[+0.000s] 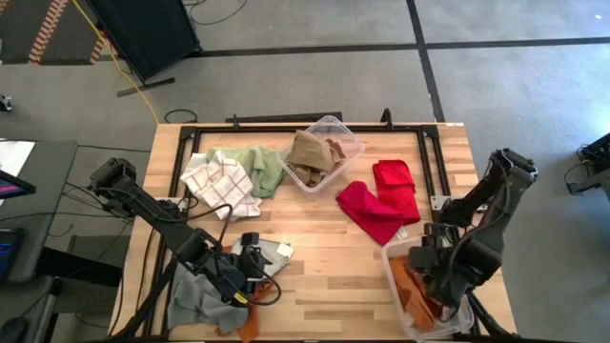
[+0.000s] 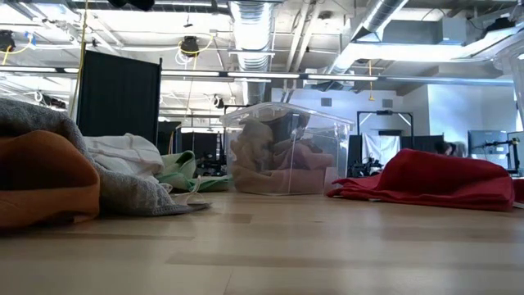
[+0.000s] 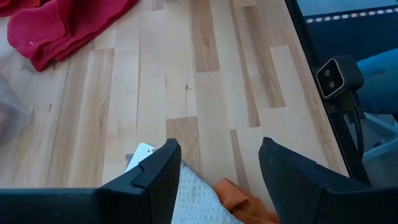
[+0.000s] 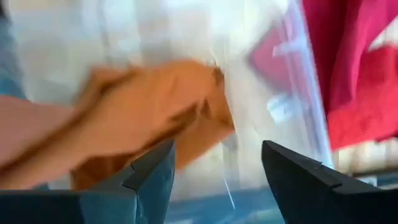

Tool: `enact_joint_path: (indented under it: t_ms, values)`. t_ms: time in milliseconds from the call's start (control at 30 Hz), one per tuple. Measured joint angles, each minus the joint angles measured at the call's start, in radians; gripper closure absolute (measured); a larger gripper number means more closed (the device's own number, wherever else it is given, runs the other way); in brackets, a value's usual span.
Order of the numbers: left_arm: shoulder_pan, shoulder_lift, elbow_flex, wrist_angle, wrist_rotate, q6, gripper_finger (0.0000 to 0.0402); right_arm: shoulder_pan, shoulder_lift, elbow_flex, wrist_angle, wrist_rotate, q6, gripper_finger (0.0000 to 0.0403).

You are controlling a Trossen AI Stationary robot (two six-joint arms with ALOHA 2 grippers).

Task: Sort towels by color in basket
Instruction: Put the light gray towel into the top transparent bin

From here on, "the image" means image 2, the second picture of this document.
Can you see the tan towel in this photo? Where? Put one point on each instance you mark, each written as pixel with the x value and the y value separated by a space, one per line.
pixel 254 155

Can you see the clear plastic bin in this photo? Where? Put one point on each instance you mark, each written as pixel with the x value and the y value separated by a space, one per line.
pixel 319 135
pixel 511 57

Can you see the pale green towel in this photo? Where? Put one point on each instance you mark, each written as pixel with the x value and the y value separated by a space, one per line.
pixel 180 168

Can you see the white towel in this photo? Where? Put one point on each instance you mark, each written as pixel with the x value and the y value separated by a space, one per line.
pixel 123 153

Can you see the light gray waffle towel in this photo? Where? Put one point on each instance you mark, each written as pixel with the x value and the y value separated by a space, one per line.
pixel 123 192

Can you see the red towel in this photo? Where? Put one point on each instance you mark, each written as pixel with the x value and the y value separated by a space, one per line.
pixel 430 180

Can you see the orange towel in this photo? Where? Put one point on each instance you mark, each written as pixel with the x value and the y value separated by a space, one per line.
pixel 45 180

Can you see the pink towel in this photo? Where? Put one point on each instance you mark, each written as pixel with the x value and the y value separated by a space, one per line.
pixel 303 164

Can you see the linear ceiling light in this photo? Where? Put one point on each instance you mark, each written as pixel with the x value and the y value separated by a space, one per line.
pixel 262 75

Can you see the printed white fabric label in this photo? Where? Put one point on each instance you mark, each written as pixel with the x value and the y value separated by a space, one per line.
pixel 194 184

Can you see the black equipment on distant table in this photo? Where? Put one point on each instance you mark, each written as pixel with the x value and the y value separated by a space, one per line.
pixel 364 168

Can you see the white hanging sheet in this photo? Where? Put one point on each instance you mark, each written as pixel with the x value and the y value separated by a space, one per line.
pixel 380 147

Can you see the black partition panel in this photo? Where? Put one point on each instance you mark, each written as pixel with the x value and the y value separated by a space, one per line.
pixel 118 98

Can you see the person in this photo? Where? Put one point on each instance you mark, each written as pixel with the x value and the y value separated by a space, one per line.
pixel 444 148

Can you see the ribbed silver ceiling duct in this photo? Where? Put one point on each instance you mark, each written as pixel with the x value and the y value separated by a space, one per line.
pixel 254 41

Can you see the black metal frame stand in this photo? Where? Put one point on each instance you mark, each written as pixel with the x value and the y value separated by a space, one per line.
pixel 385 112

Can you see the gray rectangular ceiling duct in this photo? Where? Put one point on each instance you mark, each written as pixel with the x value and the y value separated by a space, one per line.
pixel 425 30

